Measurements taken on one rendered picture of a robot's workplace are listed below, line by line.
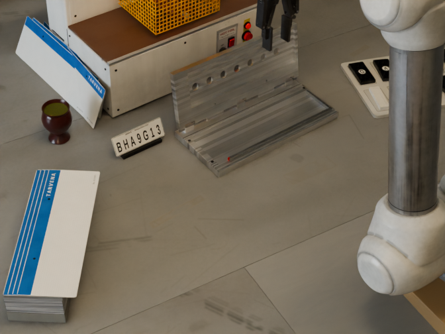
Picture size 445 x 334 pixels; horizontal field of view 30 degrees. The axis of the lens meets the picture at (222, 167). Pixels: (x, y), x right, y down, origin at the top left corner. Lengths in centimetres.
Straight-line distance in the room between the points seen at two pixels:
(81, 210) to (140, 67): 52
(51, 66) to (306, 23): 88
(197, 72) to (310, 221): 51
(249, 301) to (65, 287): 42
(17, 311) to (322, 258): 73
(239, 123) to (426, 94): 89
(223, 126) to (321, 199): 37
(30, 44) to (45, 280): 98
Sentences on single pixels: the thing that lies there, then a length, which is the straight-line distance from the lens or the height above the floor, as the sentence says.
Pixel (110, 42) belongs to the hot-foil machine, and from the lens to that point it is 239.
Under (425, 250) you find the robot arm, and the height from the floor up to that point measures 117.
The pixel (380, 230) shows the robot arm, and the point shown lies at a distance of 178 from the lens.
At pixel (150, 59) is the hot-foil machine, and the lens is 238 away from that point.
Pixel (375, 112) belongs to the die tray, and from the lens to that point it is 250.
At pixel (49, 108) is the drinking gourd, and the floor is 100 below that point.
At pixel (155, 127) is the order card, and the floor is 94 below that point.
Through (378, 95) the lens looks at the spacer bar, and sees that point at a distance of 255.
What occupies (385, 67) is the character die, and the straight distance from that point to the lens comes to 267.
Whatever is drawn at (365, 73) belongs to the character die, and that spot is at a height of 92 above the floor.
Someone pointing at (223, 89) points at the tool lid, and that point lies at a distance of 237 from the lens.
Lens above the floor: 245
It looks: 43 degrees down
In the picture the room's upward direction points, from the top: 3 degrees clockwise
